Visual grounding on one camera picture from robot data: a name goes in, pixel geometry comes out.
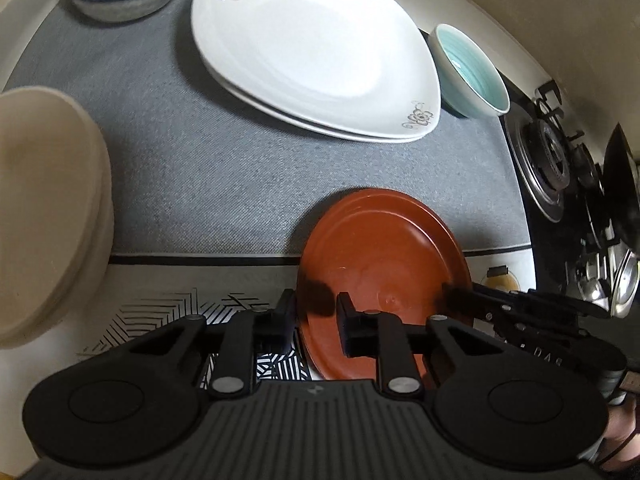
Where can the silver metal lid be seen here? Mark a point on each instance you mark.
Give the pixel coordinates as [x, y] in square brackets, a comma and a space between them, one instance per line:
[627, 285]

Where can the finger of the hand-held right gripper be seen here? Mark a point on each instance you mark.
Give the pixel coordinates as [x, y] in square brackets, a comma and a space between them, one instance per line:
[475, 299]
[550, 305]

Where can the beige round plate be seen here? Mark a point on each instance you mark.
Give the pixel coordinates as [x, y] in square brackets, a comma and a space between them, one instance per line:
[40, 185]
[97, 280]

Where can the red round plate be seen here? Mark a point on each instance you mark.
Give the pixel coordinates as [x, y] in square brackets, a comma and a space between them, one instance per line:
[380, 250]

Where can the teal glazed bowl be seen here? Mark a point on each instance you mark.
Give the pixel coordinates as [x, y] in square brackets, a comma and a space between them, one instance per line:
[475, 70]

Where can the grey printed drying mat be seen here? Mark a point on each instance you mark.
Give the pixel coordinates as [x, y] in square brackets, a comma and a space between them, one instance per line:
[200, 175]

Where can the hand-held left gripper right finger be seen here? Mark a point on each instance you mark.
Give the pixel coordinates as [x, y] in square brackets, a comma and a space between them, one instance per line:
[346, 330]

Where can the silver gas burner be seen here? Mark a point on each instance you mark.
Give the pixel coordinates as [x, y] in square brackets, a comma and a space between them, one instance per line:
[542, 170]

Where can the white floral plate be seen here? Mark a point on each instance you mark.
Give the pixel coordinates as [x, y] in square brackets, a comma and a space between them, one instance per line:
[310, 45]
[280, 116]

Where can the black pan support grate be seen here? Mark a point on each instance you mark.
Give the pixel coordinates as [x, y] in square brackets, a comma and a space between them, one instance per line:
[580, 155]

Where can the black glass gas stove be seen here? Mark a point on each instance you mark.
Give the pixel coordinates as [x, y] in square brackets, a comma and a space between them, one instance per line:
[555, 255]

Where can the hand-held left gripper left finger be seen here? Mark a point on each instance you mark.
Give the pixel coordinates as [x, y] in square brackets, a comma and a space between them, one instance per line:
[281, 327]

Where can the black wok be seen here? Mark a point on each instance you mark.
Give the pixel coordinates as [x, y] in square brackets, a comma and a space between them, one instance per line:
[622, 185]

